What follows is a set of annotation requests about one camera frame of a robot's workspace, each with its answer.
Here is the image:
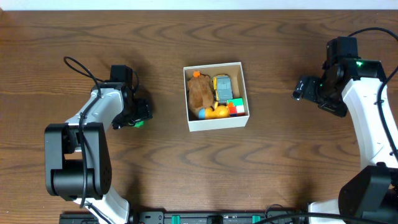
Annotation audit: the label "green ribbed plastic cap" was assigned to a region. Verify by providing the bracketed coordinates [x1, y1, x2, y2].
[134, 121, 144, 128]

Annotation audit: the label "brown plush bear toy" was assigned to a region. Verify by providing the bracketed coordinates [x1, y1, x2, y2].
[187, 70, 214, 117]

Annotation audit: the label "colourful puzzle cube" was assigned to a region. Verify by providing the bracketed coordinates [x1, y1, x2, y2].
[227, 98, 245, 117]

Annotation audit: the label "orange rubber duck toy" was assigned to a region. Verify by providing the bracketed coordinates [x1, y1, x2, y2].
[198, 102, 230, 120]

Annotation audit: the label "yellow grey toy truck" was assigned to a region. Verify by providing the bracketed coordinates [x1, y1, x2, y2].
[213, 75, 233, 103]

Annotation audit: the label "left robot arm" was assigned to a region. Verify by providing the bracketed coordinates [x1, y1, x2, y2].
[44, 82, 152, 223]

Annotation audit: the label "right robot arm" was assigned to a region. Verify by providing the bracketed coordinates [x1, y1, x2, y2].
[292, 58, 397, 223]

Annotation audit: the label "white cardboard box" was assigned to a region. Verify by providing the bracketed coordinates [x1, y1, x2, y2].
[183, 62, 249, 132]

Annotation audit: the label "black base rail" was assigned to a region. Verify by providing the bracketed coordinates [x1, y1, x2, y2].
[58, 205, 308, 224]

